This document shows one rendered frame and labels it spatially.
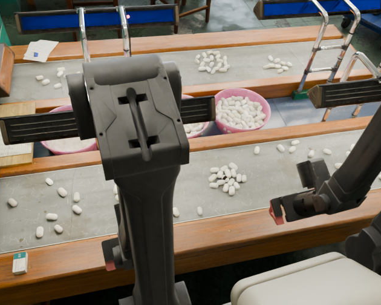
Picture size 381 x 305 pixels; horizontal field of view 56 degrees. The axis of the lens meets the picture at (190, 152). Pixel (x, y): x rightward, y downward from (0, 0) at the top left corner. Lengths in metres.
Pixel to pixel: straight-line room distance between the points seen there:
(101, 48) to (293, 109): 1.00
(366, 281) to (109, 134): 0.40
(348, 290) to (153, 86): 0.37
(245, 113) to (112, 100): 1.33
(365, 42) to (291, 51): 1.94
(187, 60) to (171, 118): 1.57
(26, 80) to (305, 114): 1.32
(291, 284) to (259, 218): 0.74
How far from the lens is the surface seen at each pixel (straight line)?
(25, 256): 1.22
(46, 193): 1.37
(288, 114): 1.79
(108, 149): 0.30
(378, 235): 0.71
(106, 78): 0.35
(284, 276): 0.58
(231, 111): 1.64
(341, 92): 1.31
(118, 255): 0.67
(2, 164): 1.46
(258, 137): 1.51
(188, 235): 1.21
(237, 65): 1.90
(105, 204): 1.30
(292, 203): 0.95
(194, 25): 3.63
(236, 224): 1.25
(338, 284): 0.56
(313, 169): 0.85
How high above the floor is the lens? 1.84
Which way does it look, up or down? 50 degrees down
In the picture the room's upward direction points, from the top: 6 degrees clockwise
